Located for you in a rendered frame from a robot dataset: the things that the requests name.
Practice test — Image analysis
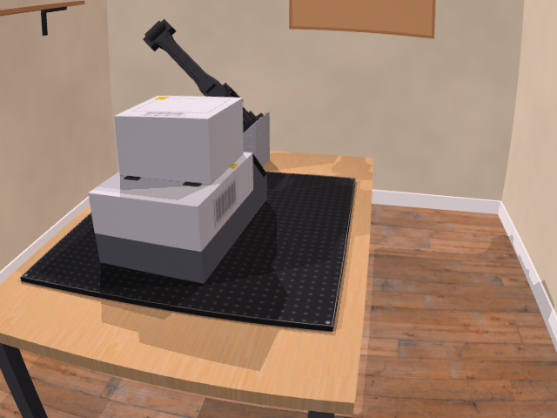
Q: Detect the grey benchtop lab instrument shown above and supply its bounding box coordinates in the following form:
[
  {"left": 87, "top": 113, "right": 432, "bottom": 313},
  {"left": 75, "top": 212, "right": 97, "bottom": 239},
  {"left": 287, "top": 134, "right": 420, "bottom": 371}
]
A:
[{"left": 88, "top": 96, "right": 267, "bottom": 284}]

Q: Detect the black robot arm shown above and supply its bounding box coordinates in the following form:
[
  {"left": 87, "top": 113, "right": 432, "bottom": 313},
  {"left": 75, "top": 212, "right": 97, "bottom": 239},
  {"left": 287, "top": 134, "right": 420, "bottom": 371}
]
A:
[{"left": 143, "top": 20, "right": 264, "bottom": 133}]

